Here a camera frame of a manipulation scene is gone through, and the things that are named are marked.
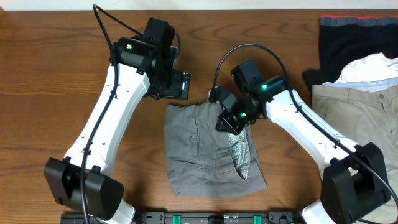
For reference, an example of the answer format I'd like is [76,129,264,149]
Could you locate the grey shorts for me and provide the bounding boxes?
[164,103,267,198]

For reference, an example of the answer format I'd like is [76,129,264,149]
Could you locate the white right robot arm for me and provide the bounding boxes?
[209,77,397,223]

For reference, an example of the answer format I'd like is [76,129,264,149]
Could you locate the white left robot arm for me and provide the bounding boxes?
[44,36,190,223]

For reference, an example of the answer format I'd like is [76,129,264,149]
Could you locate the beige khaki shorts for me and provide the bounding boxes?
[312,83,398,224]

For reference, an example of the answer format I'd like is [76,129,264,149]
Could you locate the black garment red waistband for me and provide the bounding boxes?
[302,15,397,91]

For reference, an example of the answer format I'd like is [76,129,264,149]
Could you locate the white shirt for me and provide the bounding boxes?
[323,52,397,92]

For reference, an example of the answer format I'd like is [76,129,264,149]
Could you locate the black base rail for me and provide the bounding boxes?
[60,210,312,224]

